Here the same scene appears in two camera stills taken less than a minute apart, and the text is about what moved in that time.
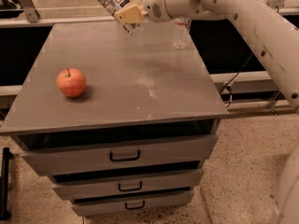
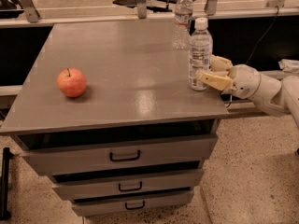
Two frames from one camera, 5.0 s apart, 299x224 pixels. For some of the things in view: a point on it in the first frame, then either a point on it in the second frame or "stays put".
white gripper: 154,4 to 245,80
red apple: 71,82 stays put
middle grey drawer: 79,190 stays put
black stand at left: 5,214 stays put
